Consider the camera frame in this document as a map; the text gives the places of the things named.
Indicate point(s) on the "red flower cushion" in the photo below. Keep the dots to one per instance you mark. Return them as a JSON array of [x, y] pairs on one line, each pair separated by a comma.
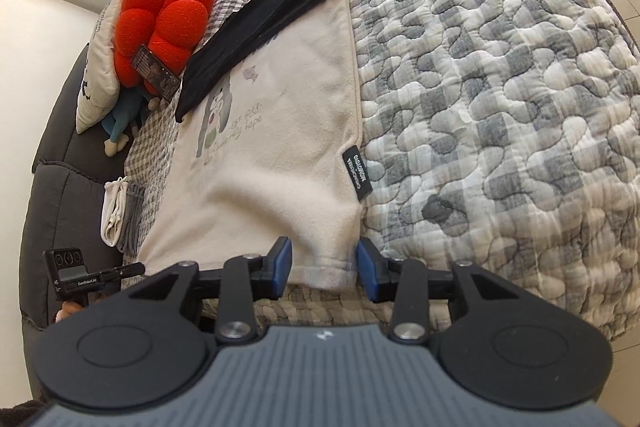
[[175, 17]]

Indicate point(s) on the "white printed pillow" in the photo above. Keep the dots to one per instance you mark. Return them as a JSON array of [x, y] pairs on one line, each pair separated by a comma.
[[97, 82]]

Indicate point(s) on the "beige and black sweatshirt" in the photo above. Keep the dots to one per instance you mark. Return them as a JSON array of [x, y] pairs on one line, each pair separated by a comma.
[[280, 132]]

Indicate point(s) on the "blue plush toy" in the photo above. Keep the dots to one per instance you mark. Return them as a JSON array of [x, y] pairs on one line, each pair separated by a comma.
[[120, 117]]

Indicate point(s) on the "folded white cloth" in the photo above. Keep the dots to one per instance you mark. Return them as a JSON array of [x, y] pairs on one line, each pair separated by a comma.
[[112, 212]]

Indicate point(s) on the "person's left hand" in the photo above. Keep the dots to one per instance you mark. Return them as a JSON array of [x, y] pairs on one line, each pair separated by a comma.
[[67, 311]]

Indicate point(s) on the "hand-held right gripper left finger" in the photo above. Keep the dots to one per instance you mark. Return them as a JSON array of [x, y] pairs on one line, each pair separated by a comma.
[[282, 267]]

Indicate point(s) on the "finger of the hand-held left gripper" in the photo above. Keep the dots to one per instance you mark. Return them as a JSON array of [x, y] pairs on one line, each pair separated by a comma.
[[125, 270]]

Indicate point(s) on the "folded grey cloth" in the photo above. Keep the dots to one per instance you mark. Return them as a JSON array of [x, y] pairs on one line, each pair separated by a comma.
[[132, 217]]

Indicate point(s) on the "grey checked quilt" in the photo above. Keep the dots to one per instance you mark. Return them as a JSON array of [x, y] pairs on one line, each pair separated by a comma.
[[500, 82]]

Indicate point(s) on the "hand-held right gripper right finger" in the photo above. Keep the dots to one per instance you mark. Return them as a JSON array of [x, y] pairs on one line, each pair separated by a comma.
[[367, 269]]

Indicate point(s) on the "black smartphone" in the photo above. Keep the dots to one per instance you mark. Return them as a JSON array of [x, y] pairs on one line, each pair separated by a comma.
[[155, 72]]

